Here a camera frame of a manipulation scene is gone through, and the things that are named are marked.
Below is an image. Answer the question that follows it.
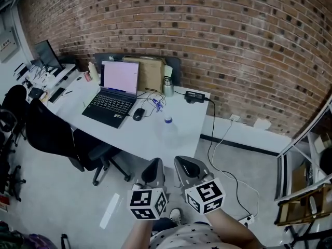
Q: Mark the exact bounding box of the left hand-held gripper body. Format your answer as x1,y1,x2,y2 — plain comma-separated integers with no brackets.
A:
127,182,169,221

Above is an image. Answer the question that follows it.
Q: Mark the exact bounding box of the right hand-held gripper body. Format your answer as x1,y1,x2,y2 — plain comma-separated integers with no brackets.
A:
181,173,226,215

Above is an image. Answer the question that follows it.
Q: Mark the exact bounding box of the clear plastic bottle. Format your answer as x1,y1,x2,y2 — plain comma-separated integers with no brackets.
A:
151,97,184,151

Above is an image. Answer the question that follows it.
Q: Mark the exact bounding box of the person's left forearm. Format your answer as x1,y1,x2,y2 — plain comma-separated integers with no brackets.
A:
121,217,154,249

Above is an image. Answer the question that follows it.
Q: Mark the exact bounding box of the person's right forearm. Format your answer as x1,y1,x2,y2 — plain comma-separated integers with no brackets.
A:
206,207,266,249

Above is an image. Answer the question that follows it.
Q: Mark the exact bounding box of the grey metal thermos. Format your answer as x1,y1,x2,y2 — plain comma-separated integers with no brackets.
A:
162,77,175,98

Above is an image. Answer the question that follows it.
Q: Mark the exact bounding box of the white plastic bottle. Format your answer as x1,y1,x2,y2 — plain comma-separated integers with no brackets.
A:
88,61,101,83

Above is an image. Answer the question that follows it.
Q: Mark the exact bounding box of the person's white shoe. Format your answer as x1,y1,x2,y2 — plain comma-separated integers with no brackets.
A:
169,208,183,226

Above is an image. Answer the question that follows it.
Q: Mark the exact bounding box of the white table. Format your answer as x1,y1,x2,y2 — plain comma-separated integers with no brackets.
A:
49,71,211,164

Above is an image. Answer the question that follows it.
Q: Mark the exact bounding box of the person's star print shirt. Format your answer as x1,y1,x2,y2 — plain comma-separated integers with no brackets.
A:
149,223,224,249

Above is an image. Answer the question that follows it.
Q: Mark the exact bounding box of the white power strip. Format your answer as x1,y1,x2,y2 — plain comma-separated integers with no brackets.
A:
238,214,256,227

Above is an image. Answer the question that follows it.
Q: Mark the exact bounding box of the black computer mouse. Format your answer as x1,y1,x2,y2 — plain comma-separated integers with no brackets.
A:
132,107,146,122

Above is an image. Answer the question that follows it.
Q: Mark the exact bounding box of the black power adapter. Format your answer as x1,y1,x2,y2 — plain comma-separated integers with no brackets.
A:
184,90,206,104

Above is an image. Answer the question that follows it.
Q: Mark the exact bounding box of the white paper sheet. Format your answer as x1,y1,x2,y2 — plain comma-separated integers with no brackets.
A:
253,118,272,131

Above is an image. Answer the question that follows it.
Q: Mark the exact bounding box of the black laptop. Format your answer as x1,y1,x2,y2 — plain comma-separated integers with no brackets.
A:
81,60,141,129

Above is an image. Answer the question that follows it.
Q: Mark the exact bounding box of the wooden tray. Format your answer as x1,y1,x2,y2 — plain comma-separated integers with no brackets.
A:
275,182,332,227

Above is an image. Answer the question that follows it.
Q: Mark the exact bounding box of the brown cardboard box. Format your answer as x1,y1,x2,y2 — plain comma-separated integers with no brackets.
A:
122,56,167,93

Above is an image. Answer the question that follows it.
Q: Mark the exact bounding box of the black swivel chair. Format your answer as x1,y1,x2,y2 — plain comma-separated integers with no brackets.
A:
25,98,132,187

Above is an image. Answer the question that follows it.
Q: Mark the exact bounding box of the white metal shelf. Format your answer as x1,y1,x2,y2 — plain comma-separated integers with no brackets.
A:
274,94,332,249

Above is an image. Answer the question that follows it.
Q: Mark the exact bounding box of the black phone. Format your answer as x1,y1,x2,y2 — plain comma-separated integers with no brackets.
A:
48,87,66,104

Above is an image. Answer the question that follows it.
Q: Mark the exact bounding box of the colourful bag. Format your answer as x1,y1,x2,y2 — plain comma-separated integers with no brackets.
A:
0,220,54,249

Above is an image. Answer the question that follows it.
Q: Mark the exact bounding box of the small black box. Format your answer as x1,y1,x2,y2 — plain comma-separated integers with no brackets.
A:
28,87,44,100

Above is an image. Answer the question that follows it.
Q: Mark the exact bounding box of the black office chair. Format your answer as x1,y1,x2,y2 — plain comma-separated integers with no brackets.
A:
0,84,28,147
0,132,27,202

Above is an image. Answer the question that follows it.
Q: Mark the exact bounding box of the black computer monitor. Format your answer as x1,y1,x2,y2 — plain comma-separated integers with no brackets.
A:
34,39,64,74

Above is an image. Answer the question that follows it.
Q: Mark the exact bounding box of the grey electrical box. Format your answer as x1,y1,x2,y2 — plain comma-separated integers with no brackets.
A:
0,26,21,63

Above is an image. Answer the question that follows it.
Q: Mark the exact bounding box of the white power cable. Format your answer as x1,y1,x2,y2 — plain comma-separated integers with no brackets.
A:
211,118,260,217

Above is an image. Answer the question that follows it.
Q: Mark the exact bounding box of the black power cable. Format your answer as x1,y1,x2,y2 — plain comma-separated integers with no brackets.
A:
204,97,254,215

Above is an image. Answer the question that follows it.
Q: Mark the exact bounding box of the thin tangled cable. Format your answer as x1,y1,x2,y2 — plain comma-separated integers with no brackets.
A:
135,89,167,118

